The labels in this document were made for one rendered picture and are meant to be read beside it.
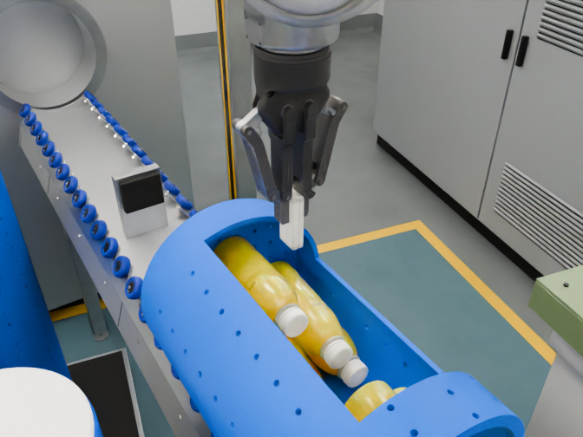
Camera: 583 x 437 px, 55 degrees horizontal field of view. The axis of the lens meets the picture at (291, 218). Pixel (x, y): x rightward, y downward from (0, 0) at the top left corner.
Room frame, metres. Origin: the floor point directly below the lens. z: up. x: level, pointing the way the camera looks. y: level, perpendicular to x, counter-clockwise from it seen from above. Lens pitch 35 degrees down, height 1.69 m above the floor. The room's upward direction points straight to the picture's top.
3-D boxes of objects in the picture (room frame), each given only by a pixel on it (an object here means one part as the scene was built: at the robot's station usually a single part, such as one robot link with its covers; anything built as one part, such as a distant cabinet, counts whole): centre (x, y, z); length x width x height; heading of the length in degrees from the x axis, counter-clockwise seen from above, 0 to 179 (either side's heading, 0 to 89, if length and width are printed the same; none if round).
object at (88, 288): (1.59, 0.77, 0.31); 0.06 x 0.06 x 0.63; 33
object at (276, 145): (0.53, 0.01, 1.41); 0.04 x 0.01 x 0.11; 33
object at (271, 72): (0.53, 0.00, 1.48); 0.08 x 0.07 x 0.09; 123
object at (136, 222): (1.04, 0.33, 1.00); 0.10 x 0.04 x 0.15; 123
